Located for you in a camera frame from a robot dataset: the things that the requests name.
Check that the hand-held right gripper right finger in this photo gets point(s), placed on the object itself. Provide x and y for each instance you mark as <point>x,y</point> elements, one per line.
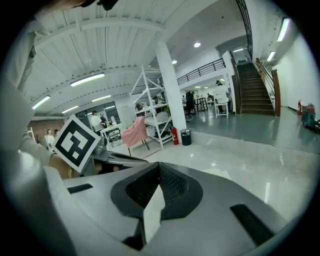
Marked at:
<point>212,212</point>

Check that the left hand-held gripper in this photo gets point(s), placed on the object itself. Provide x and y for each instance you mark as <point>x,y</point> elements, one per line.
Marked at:
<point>75,143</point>

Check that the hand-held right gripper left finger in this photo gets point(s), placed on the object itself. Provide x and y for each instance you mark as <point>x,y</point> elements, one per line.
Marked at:
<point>105,200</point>

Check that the person's left forearm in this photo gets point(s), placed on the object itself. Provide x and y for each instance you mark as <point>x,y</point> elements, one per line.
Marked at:
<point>58,165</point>

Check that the chair with pink cover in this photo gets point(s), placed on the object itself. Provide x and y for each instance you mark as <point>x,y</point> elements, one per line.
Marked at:
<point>135,132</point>

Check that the white table with black legs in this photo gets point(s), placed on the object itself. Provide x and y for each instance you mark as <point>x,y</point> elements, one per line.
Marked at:
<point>110,129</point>

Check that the red fire extinguisher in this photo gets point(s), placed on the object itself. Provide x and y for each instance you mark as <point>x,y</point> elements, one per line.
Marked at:
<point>175,136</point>
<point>299,107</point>

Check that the black mesh waste bin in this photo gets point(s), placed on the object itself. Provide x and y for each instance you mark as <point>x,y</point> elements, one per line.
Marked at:
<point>186,137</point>

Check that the white metal shelving rack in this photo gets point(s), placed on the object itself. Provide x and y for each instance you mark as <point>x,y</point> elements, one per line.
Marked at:
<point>151,100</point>

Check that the fluorescent ceiling light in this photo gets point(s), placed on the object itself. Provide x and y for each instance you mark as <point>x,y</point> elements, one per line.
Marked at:
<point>41,102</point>
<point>283,29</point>
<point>87,79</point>
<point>101,98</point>

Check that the white square pillar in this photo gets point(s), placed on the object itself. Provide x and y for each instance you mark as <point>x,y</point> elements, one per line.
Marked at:
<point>172,95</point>

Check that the black high table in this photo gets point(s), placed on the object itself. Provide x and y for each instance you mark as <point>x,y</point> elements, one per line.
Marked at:
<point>202,102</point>

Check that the white wooden chair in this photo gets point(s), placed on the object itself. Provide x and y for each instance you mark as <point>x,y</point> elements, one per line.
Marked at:
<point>221,101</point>

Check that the black balcony railing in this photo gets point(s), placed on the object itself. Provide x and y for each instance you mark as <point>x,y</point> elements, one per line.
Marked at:
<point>200,71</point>

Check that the dark wooden staircase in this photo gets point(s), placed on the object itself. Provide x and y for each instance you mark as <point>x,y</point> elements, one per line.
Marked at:
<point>252,92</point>

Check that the green and red floor machine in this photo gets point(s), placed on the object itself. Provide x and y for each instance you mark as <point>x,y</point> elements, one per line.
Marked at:
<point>310,117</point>

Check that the person's torso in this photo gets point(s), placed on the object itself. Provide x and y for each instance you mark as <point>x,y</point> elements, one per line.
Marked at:
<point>17,62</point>

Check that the black head-mounted camera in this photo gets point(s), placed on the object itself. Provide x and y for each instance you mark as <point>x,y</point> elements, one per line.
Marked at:
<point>107,3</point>

